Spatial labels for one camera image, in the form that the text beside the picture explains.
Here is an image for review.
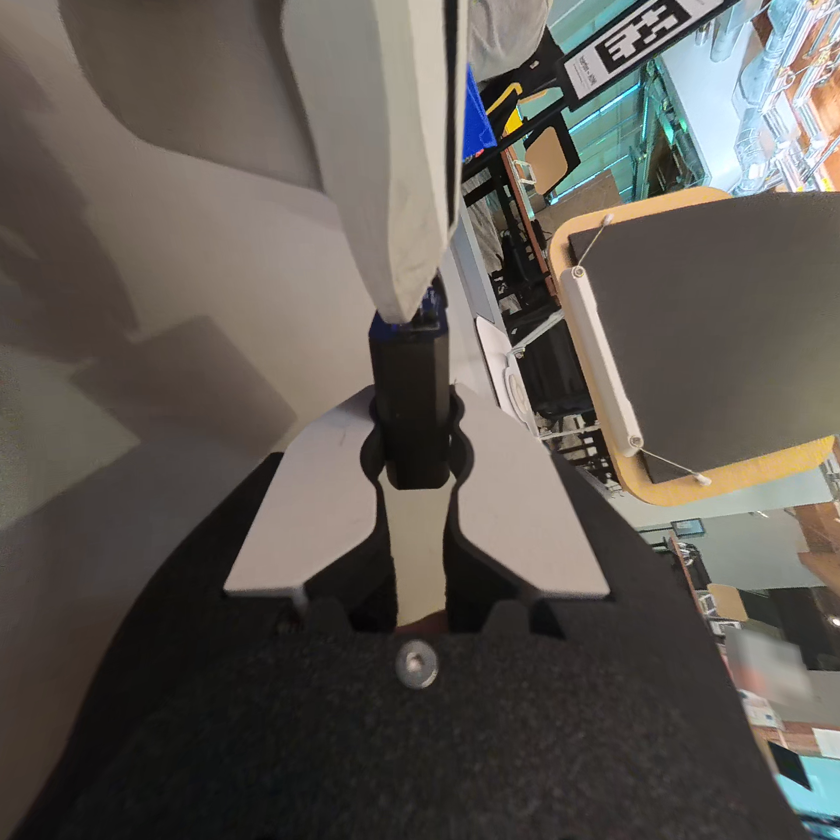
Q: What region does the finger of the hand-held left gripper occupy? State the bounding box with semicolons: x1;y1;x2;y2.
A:
280;0;471;326

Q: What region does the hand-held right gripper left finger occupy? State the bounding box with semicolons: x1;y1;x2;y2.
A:
224;394;397;634

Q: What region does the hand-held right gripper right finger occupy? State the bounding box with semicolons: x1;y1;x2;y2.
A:
444;392;611;634

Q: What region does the blue plastic bin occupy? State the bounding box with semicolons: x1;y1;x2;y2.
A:
460;63;501;161

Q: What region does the black ethernet port adapter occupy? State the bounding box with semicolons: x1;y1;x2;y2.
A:
367;315;463;490

